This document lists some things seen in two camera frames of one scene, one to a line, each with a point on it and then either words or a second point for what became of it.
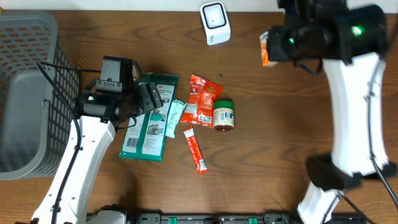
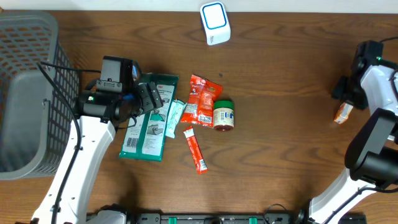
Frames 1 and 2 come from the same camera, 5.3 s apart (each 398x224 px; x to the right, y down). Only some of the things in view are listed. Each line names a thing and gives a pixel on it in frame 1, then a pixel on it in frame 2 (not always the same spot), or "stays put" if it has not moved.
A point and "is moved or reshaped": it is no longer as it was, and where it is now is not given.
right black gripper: x=277 y=37 → x=336 y=93
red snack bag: x=199 y=109 stays put
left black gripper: x=152 y=98 stays put
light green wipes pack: x=177 y=108 stays put
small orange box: x=264 y=42 is moved or reshaped
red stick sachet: x=199 y=159 stays put
